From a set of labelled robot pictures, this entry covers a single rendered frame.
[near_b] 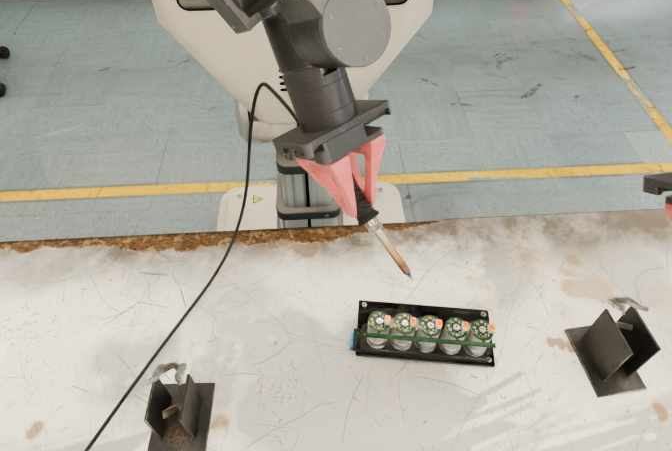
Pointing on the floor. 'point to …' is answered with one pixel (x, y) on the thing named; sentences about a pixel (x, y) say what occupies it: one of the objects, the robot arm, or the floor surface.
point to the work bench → (335, 335)
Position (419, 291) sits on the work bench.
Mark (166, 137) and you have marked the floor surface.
